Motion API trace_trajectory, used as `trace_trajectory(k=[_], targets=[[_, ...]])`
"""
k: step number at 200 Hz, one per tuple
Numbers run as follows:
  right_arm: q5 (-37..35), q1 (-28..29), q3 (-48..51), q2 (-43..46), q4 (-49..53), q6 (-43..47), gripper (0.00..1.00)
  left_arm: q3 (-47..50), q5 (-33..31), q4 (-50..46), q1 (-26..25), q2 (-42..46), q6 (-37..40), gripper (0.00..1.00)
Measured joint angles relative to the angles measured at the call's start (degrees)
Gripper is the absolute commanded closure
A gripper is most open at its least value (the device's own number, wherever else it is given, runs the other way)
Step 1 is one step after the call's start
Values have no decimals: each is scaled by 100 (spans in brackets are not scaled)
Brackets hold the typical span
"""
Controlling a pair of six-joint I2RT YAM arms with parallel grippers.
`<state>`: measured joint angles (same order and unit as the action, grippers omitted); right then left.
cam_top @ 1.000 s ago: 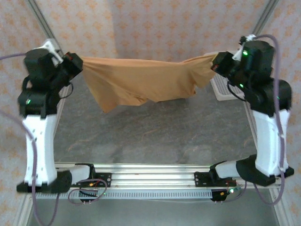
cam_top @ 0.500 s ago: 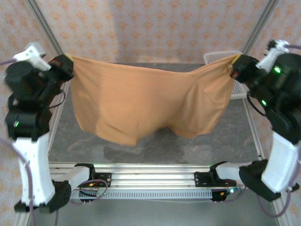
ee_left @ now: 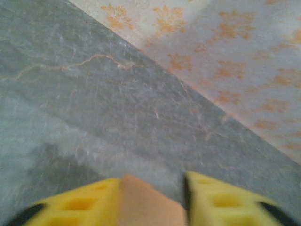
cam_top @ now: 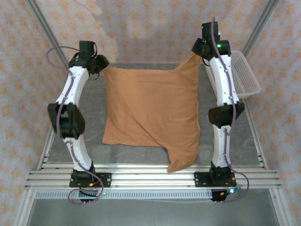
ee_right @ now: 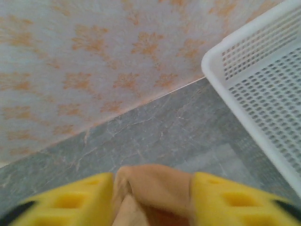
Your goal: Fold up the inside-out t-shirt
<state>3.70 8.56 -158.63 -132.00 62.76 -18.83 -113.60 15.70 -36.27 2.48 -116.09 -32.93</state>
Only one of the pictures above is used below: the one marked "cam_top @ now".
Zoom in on orange t-shirt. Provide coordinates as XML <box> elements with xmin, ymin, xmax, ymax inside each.
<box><xmin>102</xmin><ymin>52</ymin><xmax>204</xmax><ymax>173</ymax></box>

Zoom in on white perforated plastic basket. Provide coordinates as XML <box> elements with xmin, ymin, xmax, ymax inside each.
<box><xmin>206</xmin><ymin>50</ymin><xmax>262</xmax><ymax>99</ymax></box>

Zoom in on white slotted cable duct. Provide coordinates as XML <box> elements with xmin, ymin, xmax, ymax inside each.
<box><xmin>34</xmin><ymin>190</ymin><xmax>214</xmax><ymax>200</ymax></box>

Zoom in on aluminium frame post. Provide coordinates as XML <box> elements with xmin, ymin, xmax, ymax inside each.
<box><xmin>24</xmin><ymin>0</ymin><xmax>71</xmax><ymax>68</ymax></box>
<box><xmin>242</xmin><ymin>0</ymin><xmax>280</xmax><ymax>56</ymax></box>

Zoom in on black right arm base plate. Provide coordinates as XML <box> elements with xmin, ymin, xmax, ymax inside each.
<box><xmin>194</xmin><ymin>171</ymin><xmax>237</xmax><ymax>188</ymax></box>

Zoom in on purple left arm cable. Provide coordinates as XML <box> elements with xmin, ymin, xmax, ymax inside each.
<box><xmin>46</xmin><ymin>46</ymin><xmax>105</xmax><ymax>206</ymax></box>

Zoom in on wide aluminium cross beam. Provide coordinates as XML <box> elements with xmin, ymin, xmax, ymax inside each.
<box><xmin>25</xmin><ymin>164</ymin><xmax>282</xmax><ymax>189</ymax></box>

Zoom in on black wired electronics box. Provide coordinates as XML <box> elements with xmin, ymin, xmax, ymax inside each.
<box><xmin>210</xmin><ymin>187</ymin><xmax>242</xmax><ymax>203</ymax></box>

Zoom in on aluminium frame leg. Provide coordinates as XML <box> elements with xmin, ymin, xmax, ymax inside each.
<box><xmin>269</xmin><ymin>188</ymin><xmax>291</xmax><ymax>226</ymax></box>
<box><xmin>14</xmin><ymin>188</ymin><xmax>36</xmax><ymax>226</ymax></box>

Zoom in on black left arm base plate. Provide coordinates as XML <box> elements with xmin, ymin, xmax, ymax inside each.
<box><xmin>69</xmin><ymin>172</ymin><xmax>112</xmax><ymax>188</ymax></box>

